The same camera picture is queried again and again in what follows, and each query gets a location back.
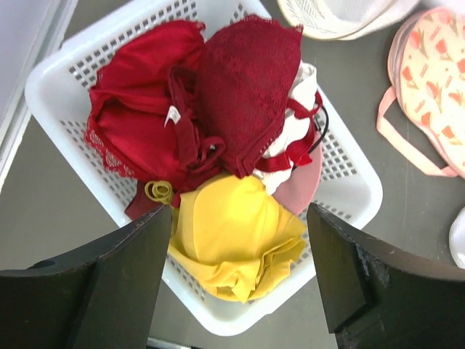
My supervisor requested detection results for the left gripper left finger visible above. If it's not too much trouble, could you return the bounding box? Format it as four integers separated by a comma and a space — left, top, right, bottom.
1, 206, 171, 348

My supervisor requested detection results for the white blue-trimmed mesh laundry bag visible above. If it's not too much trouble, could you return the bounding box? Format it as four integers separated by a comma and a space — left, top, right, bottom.
449, 208, 465, 269

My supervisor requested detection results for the bright red satin bra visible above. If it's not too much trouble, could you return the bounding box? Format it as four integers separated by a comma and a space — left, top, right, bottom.
86, 20, 225, 193

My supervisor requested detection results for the beige cylindrical mesh laundry bag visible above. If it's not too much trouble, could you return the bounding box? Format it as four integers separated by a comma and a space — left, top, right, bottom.
277, 0, 419, 41

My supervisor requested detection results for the white red garment in basket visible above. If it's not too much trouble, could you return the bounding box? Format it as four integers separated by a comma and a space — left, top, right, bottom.
253, 63, 325, 195

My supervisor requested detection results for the dark red bra in basket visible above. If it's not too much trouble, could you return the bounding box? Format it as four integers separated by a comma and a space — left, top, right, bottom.
124, 181, 161, 220

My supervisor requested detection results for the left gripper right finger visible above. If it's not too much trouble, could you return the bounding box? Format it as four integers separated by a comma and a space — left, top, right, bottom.
307, 204, 464, 348

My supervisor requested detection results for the pink tulip print laundry bag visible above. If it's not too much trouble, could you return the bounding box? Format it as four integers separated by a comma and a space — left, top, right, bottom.
376, 7, 464, 177

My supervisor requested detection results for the pink bra in basket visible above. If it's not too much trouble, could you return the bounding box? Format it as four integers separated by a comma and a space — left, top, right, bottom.
272, 145, 323, 216

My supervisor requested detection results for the yellow bra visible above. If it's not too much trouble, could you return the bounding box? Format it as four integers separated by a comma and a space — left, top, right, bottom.
168, 174, 307, 303

